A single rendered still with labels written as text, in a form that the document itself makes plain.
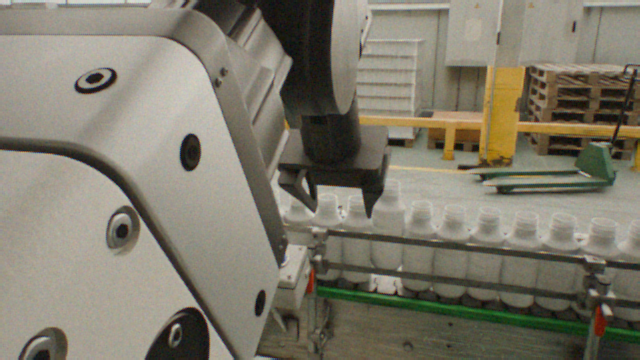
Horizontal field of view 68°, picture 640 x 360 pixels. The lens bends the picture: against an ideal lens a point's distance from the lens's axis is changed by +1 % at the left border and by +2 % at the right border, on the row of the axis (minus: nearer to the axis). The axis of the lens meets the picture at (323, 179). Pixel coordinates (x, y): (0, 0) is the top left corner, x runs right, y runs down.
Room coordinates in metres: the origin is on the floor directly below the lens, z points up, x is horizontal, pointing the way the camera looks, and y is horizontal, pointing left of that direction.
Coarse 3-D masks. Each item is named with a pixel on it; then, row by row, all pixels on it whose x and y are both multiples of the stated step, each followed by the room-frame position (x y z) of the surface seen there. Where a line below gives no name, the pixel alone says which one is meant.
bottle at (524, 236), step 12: (516, 216) 0.74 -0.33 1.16; (528, 216) 0.76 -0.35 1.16; (516, 228) 0.74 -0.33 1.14; (528, 228) 0.73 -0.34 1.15; (516, 240) 0.73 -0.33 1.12; (528, 240) 0.72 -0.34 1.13; (540, 240) 0.73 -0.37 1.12; (504, 264) 0.74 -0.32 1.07; (516, 264) 0.72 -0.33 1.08; (528, 264) 0.72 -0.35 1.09; (504, 276) 0.74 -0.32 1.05; (516, 276) 0.72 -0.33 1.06; (528, 276) 0.72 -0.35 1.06; (504, 300) 0.73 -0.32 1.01; (516, 300) 0.72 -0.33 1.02; (528, 300) 0.72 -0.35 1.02
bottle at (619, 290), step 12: (636, 228) 0.70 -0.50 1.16; (636, 240) 0.69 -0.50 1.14; (624, 252) 0.70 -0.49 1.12; (636, 252) 0.69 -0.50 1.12; (624, 276) 0.69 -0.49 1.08; (636, 276) 0.68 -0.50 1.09; (624, 288) 0.69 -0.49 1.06; (636, 288) 0.68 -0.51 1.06; (636, 300) 0.68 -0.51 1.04; (612, 312) 0.69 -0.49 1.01; (624, 312) 0.68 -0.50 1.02; (636, 312) 0.68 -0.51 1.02
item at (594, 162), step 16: (624, 112) 4.48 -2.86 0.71; (592, 144) 4.53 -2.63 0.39; (608, 144) 4.46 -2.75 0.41; (576, 160) 4.72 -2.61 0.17; (592, 160) 4.47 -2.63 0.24; (608, 160) 4.31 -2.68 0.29; (480, 176) 4.61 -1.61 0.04; (496, 176) 4.54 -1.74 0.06; (592, 176) 4.44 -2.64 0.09; (608, 176) 4.23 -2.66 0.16
